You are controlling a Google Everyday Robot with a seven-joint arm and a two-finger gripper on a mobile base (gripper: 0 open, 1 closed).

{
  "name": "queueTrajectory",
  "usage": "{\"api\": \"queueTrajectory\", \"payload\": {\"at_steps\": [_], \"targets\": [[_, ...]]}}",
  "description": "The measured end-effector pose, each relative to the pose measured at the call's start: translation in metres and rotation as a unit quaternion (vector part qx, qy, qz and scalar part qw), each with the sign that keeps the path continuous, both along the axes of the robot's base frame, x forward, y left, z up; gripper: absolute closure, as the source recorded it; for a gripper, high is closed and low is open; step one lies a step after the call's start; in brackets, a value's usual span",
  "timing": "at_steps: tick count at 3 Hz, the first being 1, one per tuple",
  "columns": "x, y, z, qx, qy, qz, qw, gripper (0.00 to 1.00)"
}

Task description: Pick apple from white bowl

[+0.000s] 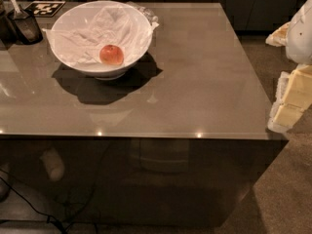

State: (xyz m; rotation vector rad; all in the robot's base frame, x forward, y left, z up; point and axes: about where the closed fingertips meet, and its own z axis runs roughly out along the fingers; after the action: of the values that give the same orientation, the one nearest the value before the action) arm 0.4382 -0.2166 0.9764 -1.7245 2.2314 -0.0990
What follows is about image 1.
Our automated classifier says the white paper liner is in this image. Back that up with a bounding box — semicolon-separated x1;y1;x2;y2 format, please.
42;6;160;66

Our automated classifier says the black floor cable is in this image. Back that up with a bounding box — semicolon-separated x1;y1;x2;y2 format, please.
0;175;98;234

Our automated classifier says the red apple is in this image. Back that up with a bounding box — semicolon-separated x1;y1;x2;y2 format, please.
99;45;124;65

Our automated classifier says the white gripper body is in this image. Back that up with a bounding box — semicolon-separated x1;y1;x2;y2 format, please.
286;0;312;64

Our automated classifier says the white handled utensil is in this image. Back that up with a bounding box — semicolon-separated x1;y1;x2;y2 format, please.
9;0;22;19

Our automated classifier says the black cup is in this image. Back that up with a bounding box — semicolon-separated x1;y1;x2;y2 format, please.
7;10;43;45

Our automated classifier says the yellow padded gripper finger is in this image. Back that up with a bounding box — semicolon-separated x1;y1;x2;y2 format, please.
267;64;312;133
265;22;290;47

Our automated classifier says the black white marker tag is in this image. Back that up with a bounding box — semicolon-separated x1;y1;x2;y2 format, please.
25;1;65;18

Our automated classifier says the white bowl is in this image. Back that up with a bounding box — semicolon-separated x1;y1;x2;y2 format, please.
50;0;154;81

